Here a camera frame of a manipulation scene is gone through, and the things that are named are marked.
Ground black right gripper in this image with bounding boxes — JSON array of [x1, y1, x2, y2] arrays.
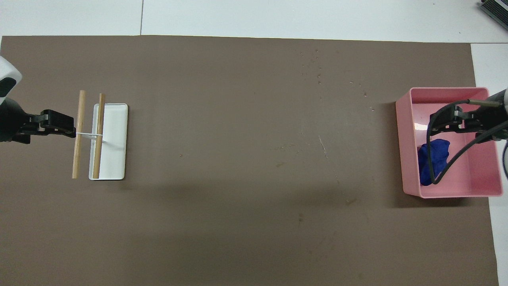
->
[[430, 105, 508, 141]]

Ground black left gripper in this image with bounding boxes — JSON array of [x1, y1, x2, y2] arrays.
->
[[0, 97, 77, 144]]

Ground dark blue towel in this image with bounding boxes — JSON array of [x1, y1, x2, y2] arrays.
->
[[418, 139, 451, 186]]

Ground wooden rack rod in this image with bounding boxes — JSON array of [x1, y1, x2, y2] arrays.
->
[[72, 90, 86, 179], [92, 93, 106, 179]]

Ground pink plastic bin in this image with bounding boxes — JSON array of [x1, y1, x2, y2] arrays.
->
[[395, 87, 504, 199]]

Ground grey striped device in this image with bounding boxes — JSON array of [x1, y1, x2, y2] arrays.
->
[[479, 0, 508, 25]]

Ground brown table mat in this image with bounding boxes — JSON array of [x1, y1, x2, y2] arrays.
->
[[0, 35, 500, 286]]

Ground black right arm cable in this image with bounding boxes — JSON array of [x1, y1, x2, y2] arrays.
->
[[427, 99, 508, 186]]

